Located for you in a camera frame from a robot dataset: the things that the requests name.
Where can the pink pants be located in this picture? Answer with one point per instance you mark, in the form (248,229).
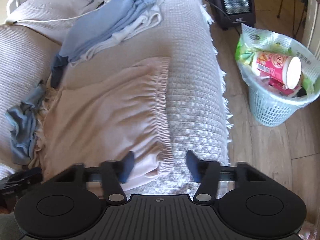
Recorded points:
(100,120)

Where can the light blue sweatshirt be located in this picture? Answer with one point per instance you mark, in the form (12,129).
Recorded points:
(105,22)

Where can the dark blue cloth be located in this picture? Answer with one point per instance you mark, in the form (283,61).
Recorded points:
(58,72)

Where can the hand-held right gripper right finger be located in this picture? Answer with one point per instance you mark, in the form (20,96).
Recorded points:
(193,164)

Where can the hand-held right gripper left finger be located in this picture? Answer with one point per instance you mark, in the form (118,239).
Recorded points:
(127,165)

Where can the beige cloth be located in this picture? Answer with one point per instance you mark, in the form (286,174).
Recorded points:
(48,97)

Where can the pink snack cup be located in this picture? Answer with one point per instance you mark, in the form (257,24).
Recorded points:
(272,65)

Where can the red snack packet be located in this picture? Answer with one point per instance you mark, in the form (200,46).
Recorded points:
(275,82)

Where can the blue-grey cloth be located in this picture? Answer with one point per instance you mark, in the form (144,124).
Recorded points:
(22,130)

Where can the plastic-lined waste basket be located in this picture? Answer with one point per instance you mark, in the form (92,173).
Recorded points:
(270,110)

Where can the white ribbed appliance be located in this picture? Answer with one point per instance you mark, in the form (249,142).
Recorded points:
(312,17)

